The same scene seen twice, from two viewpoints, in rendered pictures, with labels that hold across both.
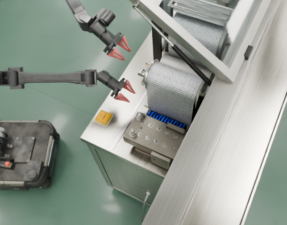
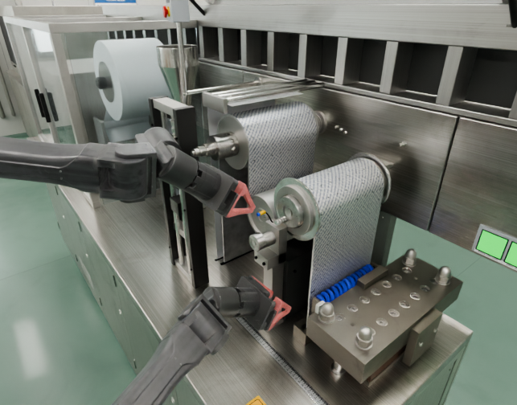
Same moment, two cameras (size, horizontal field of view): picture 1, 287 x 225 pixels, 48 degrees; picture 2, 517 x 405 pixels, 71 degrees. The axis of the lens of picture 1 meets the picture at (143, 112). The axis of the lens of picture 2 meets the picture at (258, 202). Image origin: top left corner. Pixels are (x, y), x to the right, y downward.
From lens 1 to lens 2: 127 cm
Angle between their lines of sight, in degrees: 56
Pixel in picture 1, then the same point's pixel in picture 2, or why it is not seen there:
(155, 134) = (375, 308)
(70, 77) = (176, 357)
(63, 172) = not seen: outside the picture
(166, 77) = (334, 180)
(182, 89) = (363, 178)
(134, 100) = (244, 343)
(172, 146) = (409, 295)
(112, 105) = (228, 388)
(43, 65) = not seen: outside the picture
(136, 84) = not seen: hidden behind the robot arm
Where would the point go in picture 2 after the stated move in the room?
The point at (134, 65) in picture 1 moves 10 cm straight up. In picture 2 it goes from (161, 312) to (156, 284)
